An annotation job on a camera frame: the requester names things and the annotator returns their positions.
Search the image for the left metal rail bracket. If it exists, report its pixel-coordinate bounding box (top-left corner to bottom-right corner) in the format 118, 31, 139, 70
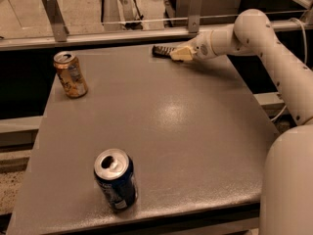
41, 0, 69, 42

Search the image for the horizontal metal rail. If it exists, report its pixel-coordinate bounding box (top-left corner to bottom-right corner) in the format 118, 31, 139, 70
0, 19, 313, 52

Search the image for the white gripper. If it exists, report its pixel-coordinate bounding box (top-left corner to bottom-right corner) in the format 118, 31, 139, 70
170, 31, 216, 61

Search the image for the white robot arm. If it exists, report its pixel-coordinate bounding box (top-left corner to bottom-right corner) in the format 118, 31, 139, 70
170, 9, 313, 235

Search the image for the metal rail bracket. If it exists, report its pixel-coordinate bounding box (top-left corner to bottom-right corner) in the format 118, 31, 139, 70
41, 0, 69, 42
188, 0, 202, 33

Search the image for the orange soda can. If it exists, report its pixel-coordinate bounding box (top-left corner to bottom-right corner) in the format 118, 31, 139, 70
54, 51, 88, 98

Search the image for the right metal rail bracket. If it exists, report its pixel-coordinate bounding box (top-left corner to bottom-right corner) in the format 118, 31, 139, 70
188, 0, 202, 33

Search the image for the blue soda can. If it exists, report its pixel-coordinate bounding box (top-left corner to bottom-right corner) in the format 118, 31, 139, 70
94, 149, 137, 211

